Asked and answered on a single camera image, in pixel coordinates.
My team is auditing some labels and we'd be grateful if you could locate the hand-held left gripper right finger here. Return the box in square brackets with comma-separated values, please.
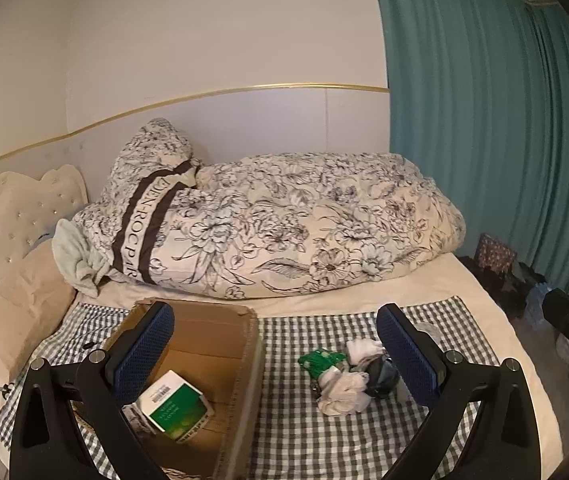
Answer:
[375, 302, 540, 480]

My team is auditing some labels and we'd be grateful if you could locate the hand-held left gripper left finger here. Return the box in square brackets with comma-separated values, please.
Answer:
[9, 301, 185, 480]

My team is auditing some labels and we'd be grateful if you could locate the dark tape roll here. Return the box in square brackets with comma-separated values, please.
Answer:
[364, 355, 399, 400]

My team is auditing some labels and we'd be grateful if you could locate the brown cardboard box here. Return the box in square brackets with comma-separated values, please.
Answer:
[104, 299, 265, 480]

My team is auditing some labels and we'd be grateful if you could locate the white sock bundle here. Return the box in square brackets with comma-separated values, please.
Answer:
[318, 367, 372, 417]

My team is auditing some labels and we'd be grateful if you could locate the green snack packet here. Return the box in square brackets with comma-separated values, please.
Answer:
[298, 350, 349, 381]

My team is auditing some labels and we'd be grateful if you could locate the black bag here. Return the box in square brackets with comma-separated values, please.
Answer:
[464, 257, 547, 321]

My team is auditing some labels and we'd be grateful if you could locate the green and white carton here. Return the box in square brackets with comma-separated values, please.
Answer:
[137, 370, 215, 443]

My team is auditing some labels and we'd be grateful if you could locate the patterned gift box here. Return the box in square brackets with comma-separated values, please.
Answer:
[477, 233, 517, 273]

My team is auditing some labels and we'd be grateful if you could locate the light green towel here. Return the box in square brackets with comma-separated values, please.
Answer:
[52, 219, 115, 297]

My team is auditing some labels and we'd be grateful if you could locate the beige pillow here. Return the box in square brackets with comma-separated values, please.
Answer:
[0, 245, 78, 386]

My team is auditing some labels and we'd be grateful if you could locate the grey checkered cloth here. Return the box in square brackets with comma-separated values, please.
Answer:
[0, 296, 510, 480]

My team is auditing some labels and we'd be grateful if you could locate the floral printed duvet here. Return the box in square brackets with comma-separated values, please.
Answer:
[72, 117, 466, 301]

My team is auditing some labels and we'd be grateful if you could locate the cream tufted headboard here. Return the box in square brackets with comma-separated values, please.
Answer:
[0, 164, 89, 321]

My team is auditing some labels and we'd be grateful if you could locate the teal curtain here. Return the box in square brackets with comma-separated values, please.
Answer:
[369, 0, 569, 306]

